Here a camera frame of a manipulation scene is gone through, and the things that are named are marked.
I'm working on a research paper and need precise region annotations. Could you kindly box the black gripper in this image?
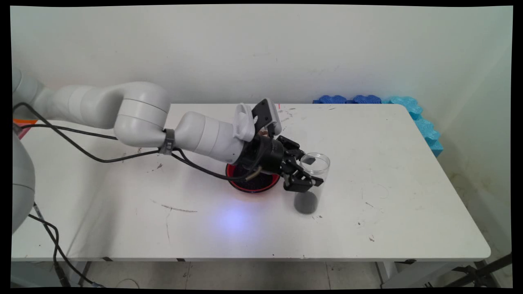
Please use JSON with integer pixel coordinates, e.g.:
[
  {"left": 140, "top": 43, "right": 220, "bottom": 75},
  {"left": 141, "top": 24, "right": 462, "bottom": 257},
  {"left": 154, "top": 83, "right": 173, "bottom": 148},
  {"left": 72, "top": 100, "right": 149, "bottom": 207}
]
[{"left": 235, "top": 135, "right": 324, "bottom": 193}]

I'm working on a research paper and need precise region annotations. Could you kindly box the tall clear plastic jar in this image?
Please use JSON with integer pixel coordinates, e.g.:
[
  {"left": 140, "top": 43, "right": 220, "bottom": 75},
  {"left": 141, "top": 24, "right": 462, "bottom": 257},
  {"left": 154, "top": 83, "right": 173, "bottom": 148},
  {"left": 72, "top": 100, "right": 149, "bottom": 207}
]
[{"left": 293, "top": 152, "right": 331, "bottom": 214}]

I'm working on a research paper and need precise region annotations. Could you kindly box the red bowl with black seeds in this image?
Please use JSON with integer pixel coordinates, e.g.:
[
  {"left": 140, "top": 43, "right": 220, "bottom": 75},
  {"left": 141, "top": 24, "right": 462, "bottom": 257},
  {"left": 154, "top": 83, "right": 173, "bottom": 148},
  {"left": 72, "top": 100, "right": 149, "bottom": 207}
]
[{"left": 226, "top": 161, "right": 282, "bottom": 194}]

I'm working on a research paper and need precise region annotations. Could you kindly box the light blue foam mat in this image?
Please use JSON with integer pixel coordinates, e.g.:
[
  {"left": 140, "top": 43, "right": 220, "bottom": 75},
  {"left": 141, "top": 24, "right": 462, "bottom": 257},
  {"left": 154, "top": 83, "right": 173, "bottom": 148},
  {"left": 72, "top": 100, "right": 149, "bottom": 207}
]
[{"left": 382, "top": 96, "right": 444, "bottom": 158}]

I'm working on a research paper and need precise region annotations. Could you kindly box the grey metal table leg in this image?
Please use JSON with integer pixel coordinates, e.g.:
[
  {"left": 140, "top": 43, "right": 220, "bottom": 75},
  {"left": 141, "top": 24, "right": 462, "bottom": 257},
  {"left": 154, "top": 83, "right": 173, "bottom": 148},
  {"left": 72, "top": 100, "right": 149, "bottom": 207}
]
[
  {"left": 78, "top": 261, "right": 92, "bottom": 286},
  {"left": 376, "top": 261, "right": 399, "bottom": 287}
]

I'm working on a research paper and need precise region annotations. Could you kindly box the black tripod stand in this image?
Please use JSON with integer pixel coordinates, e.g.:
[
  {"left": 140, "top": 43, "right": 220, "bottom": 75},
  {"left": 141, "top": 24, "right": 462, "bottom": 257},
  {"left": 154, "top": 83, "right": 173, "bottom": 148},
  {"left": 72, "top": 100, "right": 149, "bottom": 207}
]
[{"left": 443, "top": 252, "right": 512, "bottom": 288}]

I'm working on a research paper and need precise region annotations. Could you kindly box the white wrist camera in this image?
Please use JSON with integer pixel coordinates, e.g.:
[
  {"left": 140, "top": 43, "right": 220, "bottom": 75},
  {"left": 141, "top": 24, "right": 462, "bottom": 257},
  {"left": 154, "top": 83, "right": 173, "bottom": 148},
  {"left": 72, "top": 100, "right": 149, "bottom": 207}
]
[{"left": 251, "top": 98, "right": 283, "bottom": 137}]

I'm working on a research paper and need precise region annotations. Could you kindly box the dark velcro cable strap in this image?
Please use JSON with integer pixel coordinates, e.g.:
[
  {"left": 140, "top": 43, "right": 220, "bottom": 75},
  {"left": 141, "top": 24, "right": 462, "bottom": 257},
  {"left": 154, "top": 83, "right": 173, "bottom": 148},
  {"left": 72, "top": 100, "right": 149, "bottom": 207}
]
[{"left": 159, "top": 129, "right": 176, "bottom": 156}]

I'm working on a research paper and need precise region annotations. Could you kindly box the black camera cable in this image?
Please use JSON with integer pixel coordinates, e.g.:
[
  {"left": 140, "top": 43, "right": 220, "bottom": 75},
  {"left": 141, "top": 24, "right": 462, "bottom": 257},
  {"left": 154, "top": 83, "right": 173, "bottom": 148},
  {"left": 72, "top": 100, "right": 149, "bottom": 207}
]
[{"left": 18, "top": 125, "right": 120, "bottom": 140}]

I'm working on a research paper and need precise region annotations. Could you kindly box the black hanging cable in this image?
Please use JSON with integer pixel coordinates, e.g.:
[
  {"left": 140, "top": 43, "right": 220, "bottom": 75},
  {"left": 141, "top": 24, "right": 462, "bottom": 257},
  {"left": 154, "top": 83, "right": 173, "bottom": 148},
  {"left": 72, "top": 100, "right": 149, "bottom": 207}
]
[{"left": 29, "top": 203, "right": 105, "bottom": 287}]

